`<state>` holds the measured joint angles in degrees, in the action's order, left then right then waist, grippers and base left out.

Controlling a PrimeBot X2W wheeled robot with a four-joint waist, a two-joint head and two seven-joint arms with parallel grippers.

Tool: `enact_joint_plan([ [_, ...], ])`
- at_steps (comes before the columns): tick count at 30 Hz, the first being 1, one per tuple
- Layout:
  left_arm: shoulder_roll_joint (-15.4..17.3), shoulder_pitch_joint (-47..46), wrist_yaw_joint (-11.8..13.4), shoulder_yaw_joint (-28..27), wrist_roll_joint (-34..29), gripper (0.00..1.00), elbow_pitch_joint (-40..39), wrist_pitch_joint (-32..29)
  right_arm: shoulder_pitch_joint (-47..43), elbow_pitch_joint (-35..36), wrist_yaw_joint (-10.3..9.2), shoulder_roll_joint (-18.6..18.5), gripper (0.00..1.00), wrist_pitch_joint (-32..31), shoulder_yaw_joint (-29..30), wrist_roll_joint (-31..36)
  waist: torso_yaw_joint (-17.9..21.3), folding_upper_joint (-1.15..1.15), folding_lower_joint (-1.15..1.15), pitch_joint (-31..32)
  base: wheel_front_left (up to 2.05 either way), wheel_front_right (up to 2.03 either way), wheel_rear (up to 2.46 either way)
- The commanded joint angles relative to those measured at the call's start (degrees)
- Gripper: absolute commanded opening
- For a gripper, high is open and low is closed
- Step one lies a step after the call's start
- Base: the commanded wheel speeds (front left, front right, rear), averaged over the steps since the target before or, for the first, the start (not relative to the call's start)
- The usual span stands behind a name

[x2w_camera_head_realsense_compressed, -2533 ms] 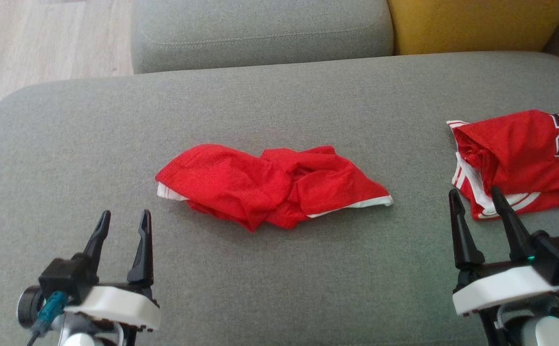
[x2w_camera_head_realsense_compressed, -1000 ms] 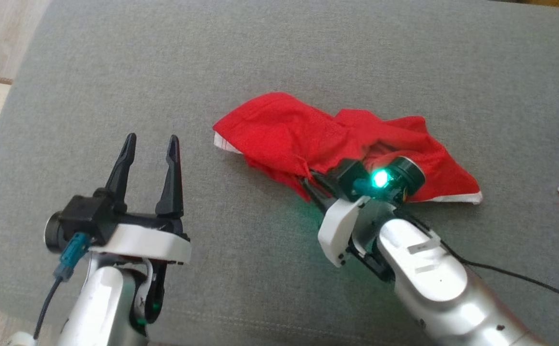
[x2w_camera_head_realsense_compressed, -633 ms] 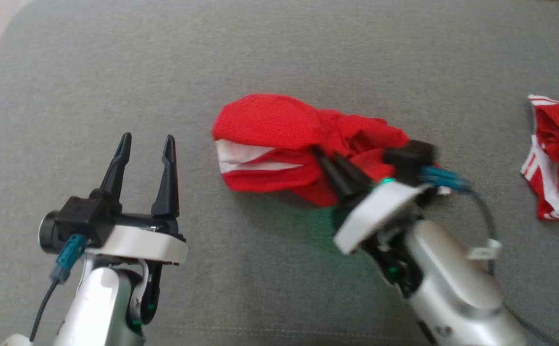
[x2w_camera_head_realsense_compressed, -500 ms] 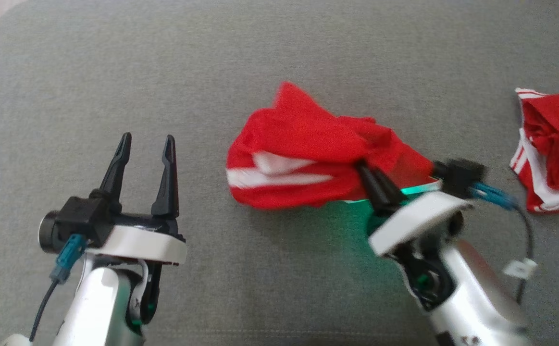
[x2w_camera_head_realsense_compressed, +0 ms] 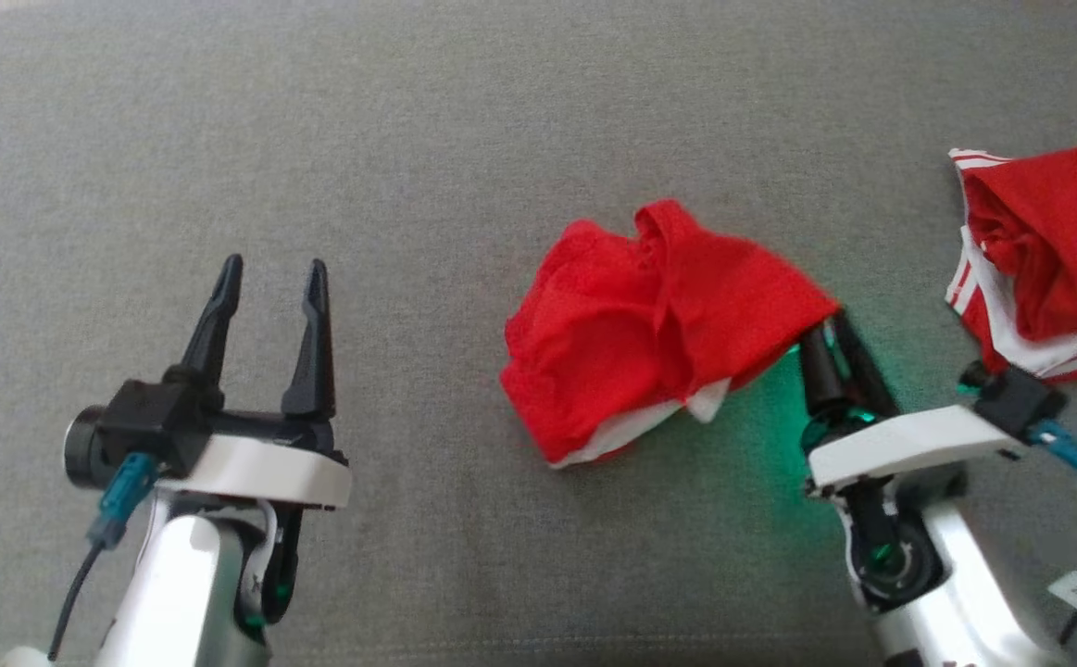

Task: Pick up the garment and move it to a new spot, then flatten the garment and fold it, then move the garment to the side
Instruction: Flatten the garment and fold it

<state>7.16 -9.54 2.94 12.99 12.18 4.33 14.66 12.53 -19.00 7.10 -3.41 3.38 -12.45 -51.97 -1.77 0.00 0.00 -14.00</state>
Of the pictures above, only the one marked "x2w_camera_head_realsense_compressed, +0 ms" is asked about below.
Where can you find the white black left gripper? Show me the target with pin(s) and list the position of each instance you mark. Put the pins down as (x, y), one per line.
(269, 468)

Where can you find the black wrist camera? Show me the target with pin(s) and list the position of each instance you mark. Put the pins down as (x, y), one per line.
(1015, 398)
(144, 421)

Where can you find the red jersey with white stripes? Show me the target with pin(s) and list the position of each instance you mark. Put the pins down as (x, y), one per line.
(1057, 241)

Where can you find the red shorts with white band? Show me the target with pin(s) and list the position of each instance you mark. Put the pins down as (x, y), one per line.
(612, 352)

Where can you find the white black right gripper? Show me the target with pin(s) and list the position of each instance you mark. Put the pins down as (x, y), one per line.
(908, 440)

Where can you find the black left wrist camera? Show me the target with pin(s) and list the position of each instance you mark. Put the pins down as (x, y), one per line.
(144, 421)

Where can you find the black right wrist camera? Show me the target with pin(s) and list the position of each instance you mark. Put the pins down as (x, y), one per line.
(1015, 398)

